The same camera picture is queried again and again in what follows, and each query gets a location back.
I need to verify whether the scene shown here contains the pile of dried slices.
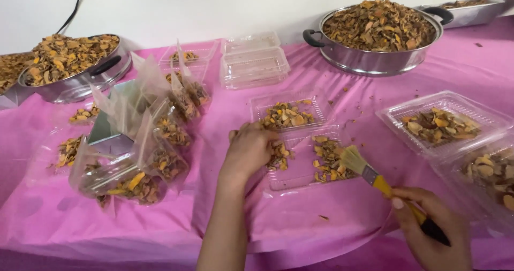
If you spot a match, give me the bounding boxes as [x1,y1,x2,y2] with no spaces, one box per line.
[461,148,514,212]
[68,102,101,125]
[401,107,482,145]
[312,135,358,183]
[265,140,295,171]
[55,134,84,169]
[260,100,316,130]
[169,50,200,63]

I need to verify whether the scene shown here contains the yellow handled paint brush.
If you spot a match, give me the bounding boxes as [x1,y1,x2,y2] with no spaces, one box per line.
[341,144,451,247]

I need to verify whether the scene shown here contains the person's right hand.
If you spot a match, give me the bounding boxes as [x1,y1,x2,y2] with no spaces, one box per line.
[387,187,475,271]

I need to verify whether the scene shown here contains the group of filled plastic bags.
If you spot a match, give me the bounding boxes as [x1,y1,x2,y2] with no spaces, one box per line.
[68,40,212,208]

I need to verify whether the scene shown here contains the steel box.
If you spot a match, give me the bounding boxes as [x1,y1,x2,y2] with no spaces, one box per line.
[87,80,139,156]

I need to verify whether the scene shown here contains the steel tray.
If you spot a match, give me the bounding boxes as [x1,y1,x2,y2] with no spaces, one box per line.
[415,0,506,30]
[0,52,37,110]

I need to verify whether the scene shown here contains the clear plastic container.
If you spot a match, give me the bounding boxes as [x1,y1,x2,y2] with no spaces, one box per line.
[375,90,514,160]
[24,123,95,184]
[159,42,220,77]
[429,136,514,232]

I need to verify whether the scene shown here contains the person's left hand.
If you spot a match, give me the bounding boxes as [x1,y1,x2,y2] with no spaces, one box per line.
[220,122,279,183]

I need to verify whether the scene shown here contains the pink tablecloth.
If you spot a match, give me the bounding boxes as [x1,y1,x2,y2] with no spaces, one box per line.
[0,16,514,271]

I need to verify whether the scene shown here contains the large steel pot black handles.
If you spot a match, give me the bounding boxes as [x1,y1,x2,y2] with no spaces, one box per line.
[302,0,455,78]

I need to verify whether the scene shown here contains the open clear clamshell container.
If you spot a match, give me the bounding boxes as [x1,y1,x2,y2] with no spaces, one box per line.
[249,91,363,192]

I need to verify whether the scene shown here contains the steel pot with black handle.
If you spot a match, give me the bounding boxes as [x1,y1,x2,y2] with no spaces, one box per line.
[18,33,133,104]

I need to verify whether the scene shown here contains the black cable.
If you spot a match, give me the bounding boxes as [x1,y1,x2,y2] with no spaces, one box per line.
[56,0,87,35]

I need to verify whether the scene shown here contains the heap of dried slices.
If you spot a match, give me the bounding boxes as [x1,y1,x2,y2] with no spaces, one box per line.
[322,0,437,53]
[25,33,120,88]
[0,53,35,95]
[441,0,489,10]

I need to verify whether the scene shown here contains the stack of clear plastic containers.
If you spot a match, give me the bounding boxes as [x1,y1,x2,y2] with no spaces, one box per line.
[219,31,291,90]

